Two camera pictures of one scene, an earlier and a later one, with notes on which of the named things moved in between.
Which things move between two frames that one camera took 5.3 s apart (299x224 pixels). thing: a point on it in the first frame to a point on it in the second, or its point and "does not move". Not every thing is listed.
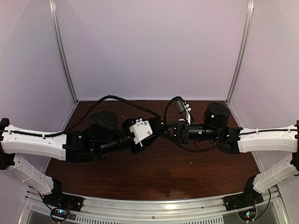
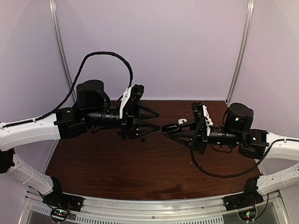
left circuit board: [59, 214] does not move
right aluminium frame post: [250, 11] does not move
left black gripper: [139, 149] to [129, 125]
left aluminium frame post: [53, 8] does not move
